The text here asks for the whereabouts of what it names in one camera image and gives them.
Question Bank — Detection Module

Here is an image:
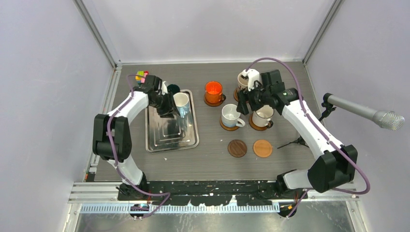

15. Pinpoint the dark green mug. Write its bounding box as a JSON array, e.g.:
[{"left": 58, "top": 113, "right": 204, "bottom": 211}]
[{"left": 167, "top": 84, "right": 180, "bottom": 95}]

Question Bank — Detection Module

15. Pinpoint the orange translucent cup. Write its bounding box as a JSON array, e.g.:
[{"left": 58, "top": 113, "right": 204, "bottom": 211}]
[{"left": 205, "top": 81, "right": 226, "bottom": 103}]

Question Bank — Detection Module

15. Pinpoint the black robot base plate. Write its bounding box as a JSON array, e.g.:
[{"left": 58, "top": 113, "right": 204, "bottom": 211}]
[{"left": 117, "top": 180, "right": 307, "bottom": 206}]

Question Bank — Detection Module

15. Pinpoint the black microphone tripod stand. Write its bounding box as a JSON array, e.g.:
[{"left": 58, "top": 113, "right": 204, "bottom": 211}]
[{"left": 278, "top": 102, "right": 336, "bottom": 149}]

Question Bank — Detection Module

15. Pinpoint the small white cup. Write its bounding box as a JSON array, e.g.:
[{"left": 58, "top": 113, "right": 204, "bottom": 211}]
[{"left": 221, "top": 104, "right": 246, "bottom": 128}]

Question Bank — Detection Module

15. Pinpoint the white mug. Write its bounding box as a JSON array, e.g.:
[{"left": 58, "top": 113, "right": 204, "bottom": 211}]
[{"left": 251, "top": 105, "right": 274, "bottom": 129}]

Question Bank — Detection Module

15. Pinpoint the ringed wooden coaster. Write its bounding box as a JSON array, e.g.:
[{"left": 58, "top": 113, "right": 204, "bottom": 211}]
[
  {"left": 204, "top": 96, "right": 226, "bottom": 107},
  {"left": 249, "top": 115, "right": 268, "bottom": 131},
  {"left": 220, "top": 118, "right": 240, "bottom": 131},
  {"left": 234, "top": 87, "right": 241, "bottom": 102}
]

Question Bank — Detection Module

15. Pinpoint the beige tall mug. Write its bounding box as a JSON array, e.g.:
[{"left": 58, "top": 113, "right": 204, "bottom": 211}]
[{"left": 237, "top": 73, "right": 249, "bottom": 90}]

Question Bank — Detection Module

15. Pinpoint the dark walnut coaster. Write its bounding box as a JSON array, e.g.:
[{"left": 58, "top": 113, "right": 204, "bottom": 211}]
[{"left": 228, "top": 139, "right": 248, "bottom": 158}]

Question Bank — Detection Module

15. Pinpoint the colourful block puzzle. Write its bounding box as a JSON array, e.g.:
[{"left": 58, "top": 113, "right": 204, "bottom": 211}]
[{"left": 135, "top": 71, "right": 149, "bottom": 83}]

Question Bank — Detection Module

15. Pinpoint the metal tray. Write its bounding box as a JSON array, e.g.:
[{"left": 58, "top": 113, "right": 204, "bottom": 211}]
[{"left": 146, "top": 89, "right": 199, "bottom": 153}]

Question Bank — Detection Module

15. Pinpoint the grey microphone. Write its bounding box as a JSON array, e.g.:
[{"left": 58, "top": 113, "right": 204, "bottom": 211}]
[{"left": 323, "top": 93, "right": 405, "bottom": 131}]

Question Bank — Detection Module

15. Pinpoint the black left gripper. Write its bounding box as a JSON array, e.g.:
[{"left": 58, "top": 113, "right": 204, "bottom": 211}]
[{"left": 150, "top": 92, "right": 180, "bottom": 119}]

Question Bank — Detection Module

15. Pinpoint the light wooden coaster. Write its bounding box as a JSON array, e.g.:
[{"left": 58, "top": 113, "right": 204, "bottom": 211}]
[{"left": 253, "top": 139, "right": 273, "bottom": 158}]

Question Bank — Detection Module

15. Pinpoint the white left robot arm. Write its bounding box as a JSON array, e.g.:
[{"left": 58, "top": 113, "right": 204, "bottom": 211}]
[{"left": 92, "top": 74, "right": 180, "bottom": 200}]

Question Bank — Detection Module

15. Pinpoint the light blue mug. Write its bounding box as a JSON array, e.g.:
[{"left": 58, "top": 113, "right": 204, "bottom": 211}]
[{"left": 173, "top": 92, "right": 190, "bottom": 118}]

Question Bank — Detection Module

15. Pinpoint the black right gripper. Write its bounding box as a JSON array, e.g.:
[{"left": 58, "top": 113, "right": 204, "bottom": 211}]
[{"left": 236, "top": 80, "right": 270, "bottom": 116}]

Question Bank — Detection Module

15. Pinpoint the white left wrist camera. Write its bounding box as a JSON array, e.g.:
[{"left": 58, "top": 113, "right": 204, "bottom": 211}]
[{"left": 160, "top": 81, "right": 168, "bottom": 95}]

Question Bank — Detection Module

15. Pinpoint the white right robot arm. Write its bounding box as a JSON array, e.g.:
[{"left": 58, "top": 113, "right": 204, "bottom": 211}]
[{"left": 237, "top": 69, "right": 358, "bottom": 199}]

